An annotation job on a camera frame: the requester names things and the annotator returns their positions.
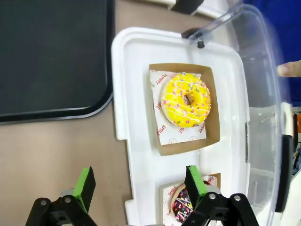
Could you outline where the clear plastic container lid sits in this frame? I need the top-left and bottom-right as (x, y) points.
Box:
(181, 3), (294, 226)

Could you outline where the person's bare hand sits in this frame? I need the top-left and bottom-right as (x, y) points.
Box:
(277, 61), (301, 78)

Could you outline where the brown cardboard donut tray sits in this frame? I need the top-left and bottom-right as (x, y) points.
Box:
(149, 63), (221, 157)
(159, 173), (222, 226)

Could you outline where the chocolate donut with colour sprinkles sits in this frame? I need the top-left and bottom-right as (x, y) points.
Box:
(171, 180), (210, 226)

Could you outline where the person's blue clothing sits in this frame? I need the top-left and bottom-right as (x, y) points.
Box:
(249, 0), (301, 104)

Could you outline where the white plastic container base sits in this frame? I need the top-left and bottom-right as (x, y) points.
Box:
(110, 27), (250, 226)

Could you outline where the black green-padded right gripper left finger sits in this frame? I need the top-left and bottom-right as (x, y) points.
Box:
(25, 166), (98, 226)

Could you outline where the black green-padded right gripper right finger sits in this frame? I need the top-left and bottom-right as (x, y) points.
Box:
(181, 165), (259, 226)

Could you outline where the black serving tray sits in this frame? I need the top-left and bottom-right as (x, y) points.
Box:
(0, 0), (115, 125)

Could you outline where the white printed paper liner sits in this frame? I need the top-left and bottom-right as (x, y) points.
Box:
(162, 175), (217, 226)
(149, 70), (207, 146)

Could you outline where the yellow glazed sprinkle donut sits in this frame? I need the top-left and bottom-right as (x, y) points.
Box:
(161, 73), (212, 129)

